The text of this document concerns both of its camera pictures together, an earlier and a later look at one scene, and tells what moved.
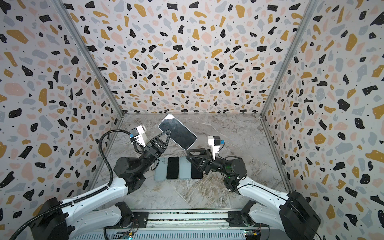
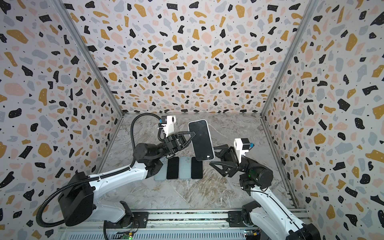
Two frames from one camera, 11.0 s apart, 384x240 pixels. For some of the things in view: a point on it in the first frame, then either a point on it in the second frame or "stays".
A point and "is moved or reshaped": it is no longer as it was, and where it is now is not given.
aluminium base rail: (165, 219) stays
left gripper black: (154, 149) → (175, 143)
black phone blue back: (172, 169) stays
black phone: (195, 173) stays
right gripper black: (207, 159) → (233, 160)
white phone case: (179, 133) is moved or reshaped
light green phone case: (160, 172) stays
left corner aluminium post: (89, 57) stays
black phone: (179, 134) is moved or reshaped
